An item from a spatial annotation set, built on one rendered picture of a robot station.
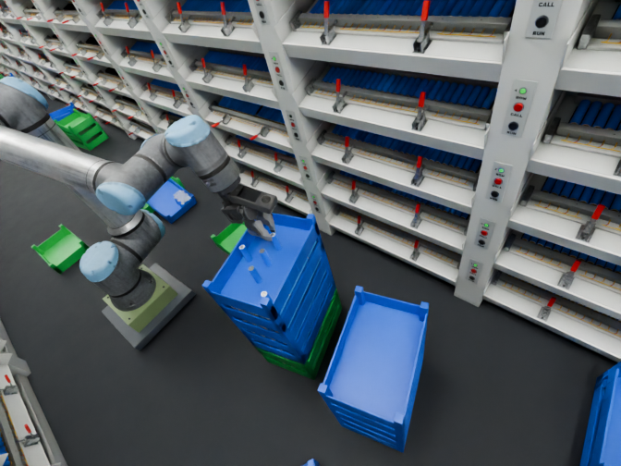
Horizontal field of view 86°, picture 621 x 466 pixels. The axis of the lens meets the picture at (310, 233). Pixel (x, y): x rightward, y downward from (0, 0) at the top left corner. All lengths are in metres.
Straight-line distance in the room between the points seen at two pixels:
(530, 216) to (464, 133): 0.28
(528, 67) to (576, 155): 0.23
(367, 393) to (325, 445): 0.37
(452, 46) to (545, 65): 0.19
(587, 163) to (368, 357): 0.66
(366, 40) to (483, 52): 0.29
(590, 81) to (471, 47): 0.22
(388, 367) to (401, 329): 0.11
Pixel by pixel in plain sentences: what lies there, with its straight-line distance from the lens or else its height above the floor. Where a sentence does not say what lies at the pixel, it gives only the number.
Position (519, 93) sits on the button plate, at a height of 0.83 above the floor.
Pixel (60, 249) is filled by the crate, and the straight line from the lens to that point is 2.51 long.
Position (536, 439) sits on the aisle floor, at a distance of 1.30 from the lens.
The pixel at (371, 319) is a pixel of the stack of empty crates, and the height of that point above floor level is 0.32.
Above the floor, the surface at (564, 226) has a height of 0.50.
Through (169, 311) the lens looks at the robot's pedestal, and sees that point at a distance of 1.62.
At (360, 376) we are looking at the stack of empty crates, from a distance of 0.94.
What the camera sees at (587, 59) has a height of 0.89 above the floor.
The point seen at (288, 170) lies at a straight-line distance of 1.56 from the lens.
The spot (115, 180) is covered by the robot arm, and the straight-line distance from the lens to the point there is 0.83.
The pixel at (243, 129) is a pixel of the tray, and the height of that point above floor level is 0.49.
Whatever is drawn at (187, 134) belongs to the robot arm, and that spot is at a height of 0.89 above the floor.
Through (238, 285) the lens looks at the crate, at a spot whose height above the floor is 0.48.
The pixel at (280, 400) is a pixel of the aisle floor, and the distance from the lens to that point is 1.32.
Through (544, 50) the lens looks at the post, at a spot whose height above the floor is 0.91.
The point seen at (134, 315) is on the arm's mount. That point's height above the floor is 0.14.
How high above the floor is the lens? 1.22
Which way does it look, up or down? 47 degrees down
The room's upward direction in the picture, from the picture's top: 18 degrees counter-clockwise
